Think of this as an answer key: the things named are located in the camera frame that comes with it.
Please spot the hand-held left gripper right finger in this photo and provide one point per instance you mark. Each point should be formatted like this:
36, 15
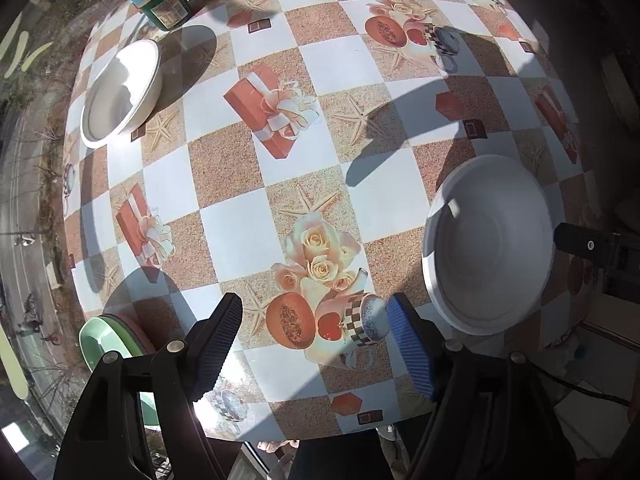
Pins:
410, 350

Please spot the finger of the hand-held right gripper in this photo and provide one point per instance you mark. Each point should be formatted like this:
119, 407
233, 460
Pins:
582, 244

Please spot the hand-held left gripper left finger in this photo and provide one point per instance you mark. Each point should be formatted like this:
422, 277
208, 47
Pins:
216, 347

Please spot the red plate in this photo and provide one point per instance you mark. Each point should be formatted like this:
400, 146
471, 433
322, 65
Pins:
137, 335

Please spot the large white bowl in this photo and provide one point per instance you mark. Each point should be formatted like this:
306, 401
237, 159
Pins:
490, 247

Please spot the small white bowl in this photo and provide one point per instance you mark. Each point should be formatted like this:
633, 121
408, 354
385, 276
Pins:
120, 94

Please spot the checkered printed tablecloth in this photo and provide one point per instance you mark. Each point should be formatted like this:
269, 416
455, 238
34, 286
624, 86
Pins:
310, 170

